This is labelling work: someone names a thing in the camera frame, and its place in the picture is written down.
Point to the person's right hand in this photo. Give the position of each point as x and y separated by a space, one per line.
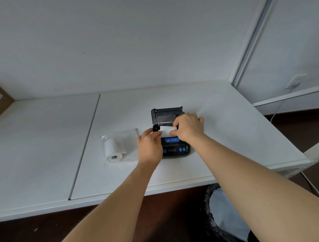
189 128

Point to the person's left hand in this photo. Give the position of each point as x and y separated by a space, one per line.
149 147

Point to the person's left thumb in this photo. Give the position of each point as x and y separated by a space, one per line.
157 140

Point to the person's right thumb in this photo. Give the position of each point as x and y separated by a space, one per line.
175 132

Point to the black portable receipt printer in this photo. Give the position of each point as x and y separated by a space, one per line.
172 132

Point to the person's left forearm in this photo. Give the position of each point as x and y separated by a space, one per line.
109 202

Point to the person's right forearm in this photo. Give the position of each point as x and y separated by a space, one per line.
254 184

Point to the clear plastic wrapper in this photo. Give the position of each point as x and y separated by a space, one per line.
119 142

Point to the white thermal paper roll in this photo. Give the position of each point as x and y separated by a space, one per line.
113 149

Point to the black trash bin with bag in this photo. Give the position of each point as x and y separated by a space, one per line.
224 212

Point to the brown cardboard box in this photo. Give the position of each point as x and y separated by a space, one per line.
5 99

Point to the white sliding door frame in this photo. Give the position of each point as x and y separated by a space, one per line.
249 42

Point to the white wall socket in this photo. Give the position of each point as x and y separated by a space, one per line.
296 81

